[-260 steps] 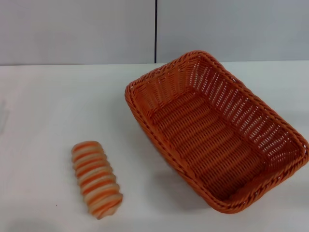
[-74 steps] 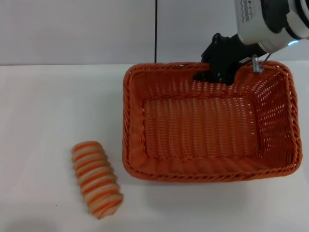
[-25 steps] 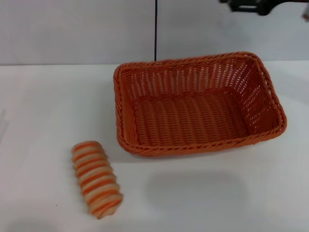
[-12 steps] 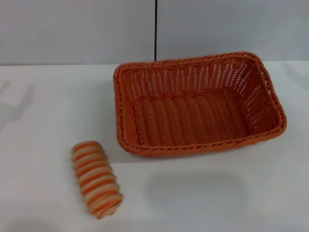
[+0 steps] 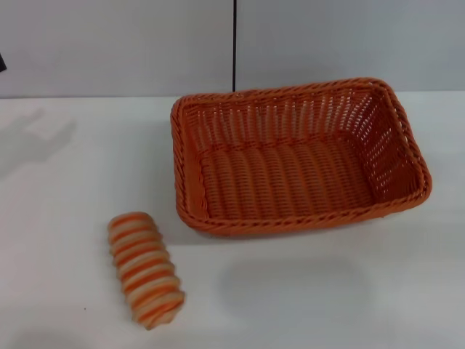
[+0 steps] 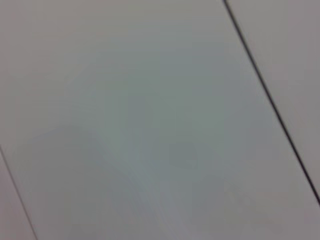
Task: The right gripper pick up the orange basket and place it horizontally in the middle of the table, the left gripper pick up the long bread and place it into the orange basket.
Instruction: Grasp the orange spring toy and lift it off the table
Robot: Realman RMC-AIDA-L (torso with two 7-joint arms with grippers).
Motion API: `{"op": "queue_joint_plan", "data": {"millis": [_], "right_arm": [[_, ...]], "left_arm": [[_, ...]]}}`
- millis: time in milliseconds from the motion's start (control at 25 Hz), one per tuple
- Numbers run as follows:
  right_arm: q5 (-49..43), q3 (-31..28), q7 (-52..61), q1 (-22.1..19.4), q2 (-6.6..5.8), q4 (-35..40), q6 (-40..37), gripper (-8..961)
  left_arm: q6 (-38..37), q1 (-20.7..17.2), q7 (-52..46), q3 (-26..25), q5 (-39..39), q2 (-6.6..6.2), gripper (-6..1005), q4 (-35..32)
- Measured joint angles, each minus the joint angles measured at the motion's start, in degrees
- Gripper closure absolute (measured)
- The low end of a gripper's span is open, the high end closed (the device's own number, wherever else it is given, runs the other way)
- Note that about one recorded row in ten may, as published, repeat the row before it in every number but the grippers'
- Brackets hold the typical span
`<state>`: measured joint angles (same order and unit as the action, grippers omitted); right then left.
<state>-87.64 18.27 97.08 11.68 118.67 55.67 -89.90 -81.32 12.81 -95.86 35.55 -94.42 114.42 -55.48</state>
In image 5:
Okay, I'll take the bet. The orange striped bread roll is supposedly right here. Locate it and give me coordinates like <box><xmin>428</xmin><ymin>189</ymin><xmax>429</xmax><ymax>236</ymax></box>
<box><xmin>106</xmin><ymin>210</ymin><xmax>188</xmax><ymax>332</ymax></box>

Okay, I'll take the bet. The orange woven plastic basket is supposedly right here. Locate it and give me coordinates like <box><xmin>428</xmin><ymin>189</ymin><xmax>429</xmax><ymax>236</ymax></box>
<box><xmin>169</xmin><ymin>76</ymin><xmax>434</xmax><ymax>239</ymax></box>

